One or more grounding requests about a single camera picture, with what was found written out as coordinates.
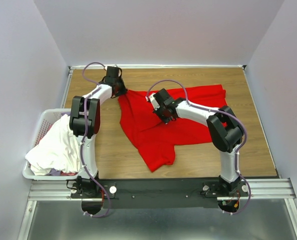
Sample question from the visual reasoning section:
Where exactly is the red t shirt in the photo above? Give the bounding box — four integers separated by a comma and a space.
117, 84, 227, 173

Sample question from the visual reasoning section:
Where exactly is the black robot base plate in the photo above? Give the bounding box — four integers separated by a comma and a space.
69, 177, 249, 216

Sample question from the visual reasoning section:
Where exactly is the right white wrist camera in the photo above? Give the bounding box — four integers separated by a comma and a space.
145, 93, 160, 111

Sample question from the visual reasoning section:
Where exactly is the white t shirt in basket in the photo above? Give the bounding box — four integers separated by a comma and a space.
25, 114, 81, 176

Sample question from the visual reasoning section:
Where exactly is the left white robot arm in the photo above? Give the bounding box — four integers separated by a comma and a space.
69, 65, 128, 198

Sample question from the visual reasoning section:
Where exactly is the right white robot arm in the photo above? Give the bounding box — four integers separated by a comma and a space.
146, 88, 247, 196

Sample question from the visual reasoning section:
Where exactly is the white laundry basket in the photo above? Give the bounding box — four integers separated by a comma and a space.
22, 108, 82, 181

